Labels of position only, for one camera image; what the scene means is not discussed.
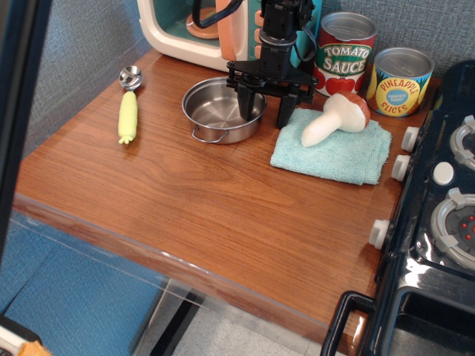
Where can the tomato sauce can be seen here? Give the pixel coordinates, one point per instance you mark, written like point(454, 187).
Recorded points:
point(344, 46)

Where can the light blue towel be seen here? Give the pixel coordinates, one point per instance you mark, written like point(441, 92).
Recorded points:
point(355, 158)

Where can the stainless steel pot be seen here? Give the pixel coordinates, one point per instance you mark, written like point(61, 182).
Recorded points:
point(214, 116)

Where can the pineapple slices can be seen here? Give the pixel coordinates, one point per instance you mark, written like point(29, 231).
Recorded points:
point(399, 80)

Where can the white stove knob middle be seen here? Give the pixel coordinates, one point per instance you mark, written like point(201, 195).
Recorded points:
point(400, 167)

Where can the spoon with green handle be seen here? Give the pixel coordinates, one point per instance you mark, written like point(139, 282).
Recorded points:
point(130, 78)

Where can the plush mushroom toy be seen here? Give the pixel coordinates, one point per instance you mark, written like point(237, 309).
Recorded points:
point(344, 111)

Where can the orange black object corner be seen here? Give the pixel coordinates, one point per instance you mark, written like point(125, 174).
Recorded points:
point(18, 340)

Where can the toy microwave oven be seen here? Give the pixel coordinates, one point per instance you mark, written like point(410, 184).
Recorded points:
point(214, 33)

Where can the white stove knob lower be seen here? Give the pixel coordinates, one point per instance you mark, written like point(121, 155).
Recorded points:
point(378, 233)

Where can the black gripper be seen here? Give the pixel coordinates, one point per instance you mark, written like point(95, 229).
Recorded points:
point(273, 75)

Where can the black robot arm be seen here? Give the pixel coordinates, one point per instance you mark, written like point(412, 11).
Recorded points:
point(283, 19)

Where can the white stove knob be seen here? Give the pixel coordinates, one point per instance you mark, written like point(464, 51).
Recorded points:
point(400, 167)
point(378, 233)
point(409, 139)

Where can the black toy stove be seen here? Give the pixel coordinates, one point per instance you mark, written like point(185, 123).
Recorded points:
point(424, 301)

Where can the white stove knob upper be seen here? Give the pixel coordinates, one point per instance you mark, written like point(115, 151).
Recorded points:
point(409, 139)

